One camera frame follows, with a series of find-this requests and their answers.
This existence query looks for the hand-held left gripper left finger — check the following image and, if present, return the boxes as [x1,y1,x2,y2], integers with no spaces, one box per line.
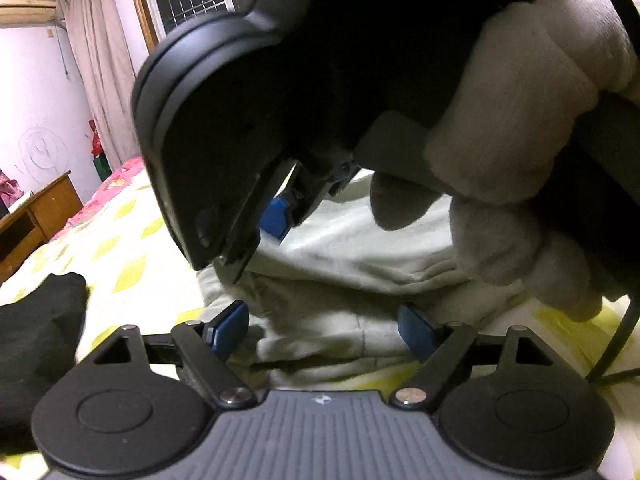
[75,300,253,408]

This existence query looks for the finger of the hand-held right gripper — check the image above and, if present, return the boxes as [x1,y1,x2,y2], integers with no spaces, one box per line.
[292,159,362,227]
[215,157,301,286]

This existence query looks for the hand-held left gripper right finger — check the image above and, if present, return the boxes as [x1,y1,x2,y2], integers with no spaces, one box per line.
[390,302,557,411]

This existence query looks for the grey pants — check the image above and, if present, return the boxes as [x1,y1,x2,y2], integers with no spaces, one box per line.
[197,170,531,391]

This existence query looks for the person's right hand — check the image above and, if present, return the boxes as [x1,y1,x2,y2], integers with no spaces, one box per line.
[370,0,640,323]

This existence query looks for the floral bed quilt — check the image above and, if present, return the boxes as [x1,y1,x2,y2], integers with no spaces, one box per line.
[50,155,151,242]

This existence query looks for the beige curtain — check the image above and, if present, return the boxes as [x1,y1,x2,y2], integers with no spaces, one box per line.
[55,0,152,169]

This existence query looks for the black folded cloth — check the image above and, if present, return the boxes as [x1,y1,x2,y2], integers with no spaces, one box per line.
[0,272,92,456]

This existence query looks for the wooden nightstand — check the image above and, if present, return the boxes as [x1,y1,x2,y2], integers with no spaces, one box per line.
[0,170,85,283]

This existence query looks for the pink item on nightstand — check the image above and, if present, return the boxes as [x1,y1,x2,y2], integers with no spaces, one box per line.
[0,170,24,209]

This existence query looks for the white air conditioner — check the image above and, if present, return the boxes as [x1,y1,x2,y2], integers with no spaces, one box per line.
[0,0,67,29]

